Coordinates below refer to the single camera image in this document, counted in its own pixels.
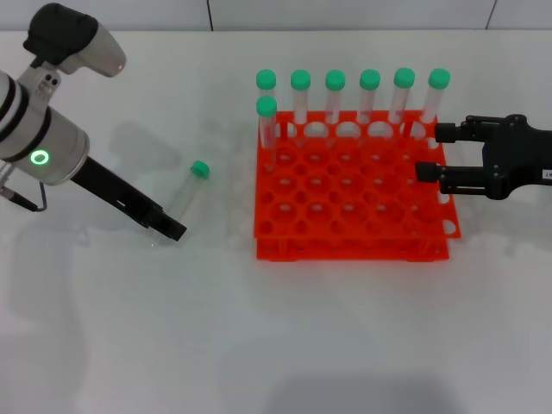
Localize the green capped clear test tube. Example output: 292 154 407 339
255 69 278 100
151 160 211 249
386 67 417 127
255 96 279 174
417 67 451 127
324 70 347 129
290 69 312 138
357 68 381 126

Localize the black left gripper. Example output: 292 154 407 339
71 155 189 243

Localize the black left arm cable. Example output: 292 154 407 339
0 161 49 212

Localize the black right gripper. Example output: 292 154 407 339
416 114 552 201

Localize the orange test tube rack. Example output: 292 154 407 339
252 110 462 263

